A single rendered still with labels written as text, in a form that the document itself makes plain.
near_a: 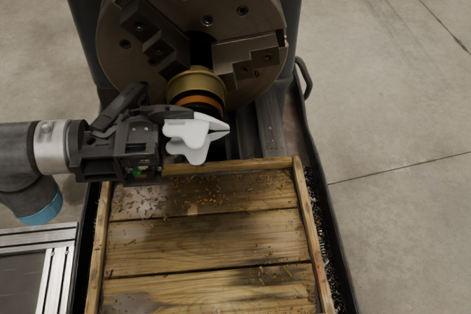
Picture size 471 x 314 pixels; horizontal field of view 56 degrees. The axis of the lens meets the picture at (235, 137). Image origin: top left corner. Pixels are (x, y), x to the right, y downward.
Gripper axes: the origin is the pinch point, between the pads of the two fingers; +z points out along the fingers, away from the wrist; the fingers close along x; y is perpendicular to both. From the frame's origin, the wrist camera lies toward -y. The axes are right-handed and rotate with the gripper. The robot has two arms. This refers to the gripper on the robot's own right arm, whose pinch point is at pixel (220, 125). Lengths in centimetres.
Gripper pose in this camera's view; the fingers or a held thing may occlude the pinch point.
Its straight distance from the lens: 62.9
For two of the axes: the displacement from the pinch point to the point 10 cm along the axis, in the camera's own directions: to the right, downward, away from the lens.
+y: 0.8, 7.7, -6.4
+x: 0.0, -6.4, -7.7
